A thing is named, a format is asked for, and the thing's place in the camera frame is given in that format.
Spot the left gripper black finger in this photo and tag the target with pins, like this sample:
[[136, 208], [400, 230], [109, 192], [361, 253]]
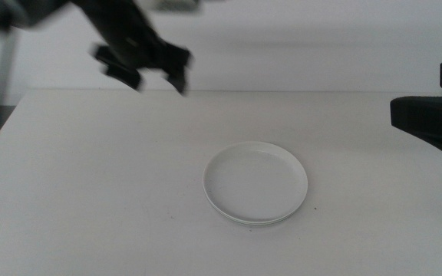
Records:
[[178, 65], [121, 73]]

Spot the white shallow bowl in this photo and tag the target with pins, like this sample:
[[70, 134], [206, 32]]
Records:
[[255, 182]]

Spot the grey shallow bowl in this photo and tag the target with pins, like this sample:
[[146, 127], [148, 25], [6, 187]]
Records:
[[257, 224]]

